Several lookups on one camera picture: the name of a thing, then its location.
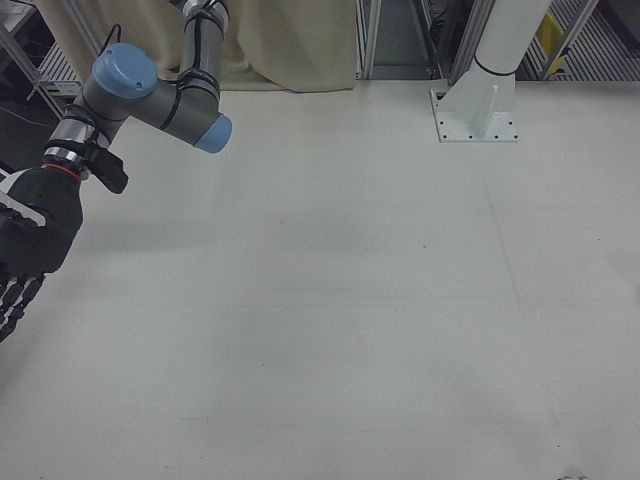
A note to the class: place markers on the white column with base plate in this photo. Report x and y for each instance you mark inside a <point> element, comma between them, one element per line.
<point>487,60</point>

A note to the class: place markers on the beige curtain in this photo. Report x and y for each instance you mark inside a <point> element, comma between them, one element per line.
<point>280,40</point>

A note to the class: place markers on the yellow plastic object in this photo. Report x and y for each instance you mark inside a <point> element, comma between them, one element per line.
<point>552,40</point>

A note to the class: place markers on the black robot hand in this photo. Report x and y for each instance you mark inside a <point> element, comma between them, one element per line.
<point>47,225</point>

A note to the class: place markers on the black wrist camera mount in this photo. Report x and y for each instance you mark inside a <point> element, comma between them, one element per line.
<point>107,170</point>

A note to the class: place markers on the metal shelf rack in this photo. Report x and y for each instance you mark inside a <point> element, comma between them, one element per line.
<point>45,60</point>

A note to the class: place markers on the aluminium profile frame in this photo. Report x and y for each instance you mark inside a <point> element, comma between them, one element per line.
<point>395,40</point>

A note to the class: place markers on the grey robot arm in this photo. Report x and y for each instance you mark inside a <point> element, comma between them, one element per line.
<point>150,102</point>

